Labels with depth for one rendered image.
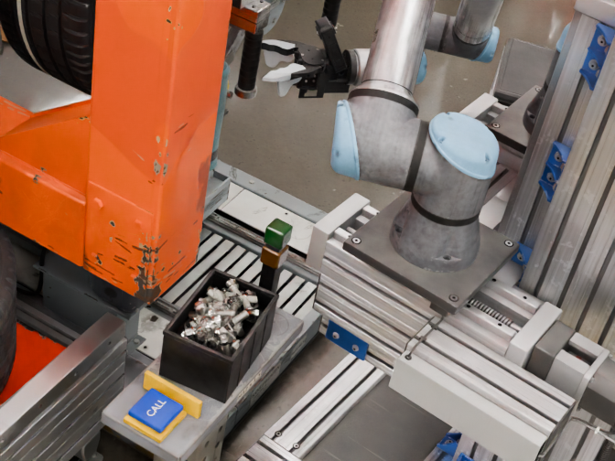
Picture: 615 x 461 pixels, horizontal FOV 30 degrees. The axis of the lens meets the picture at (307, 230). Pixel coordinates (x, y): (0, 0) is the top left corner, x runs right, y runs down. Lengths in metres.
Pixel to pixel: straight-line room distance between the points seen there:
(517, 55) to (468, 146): 1.77
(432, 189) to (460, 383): 0.31
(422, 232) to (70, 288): 1.01
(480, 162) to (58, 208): 0.81
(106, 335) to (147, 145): 0.49
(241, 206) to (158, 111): 1.25
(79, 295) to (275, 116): 1.22
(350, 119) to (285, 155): 1.67
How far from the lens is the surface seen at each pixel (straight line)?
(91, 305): 2.60
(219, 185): 3.06
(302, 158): 3.45
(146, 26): 1.83
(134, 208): 2.03
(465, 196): 1.81
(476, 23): 2.22
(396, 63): 1.85
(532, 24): 4.49
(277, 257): 2.17
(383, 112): 1.80
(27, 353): 2.41
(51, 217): 2.20
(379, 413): 2.47
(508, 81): 3.39
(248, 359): 2.13
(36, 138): 2.15
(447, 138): 1.78
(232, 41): 2.69
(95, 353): 2.26
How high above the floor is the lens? 2.02
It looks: 39 degrees down
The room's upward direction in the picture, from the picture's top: 12 degrees clockwise
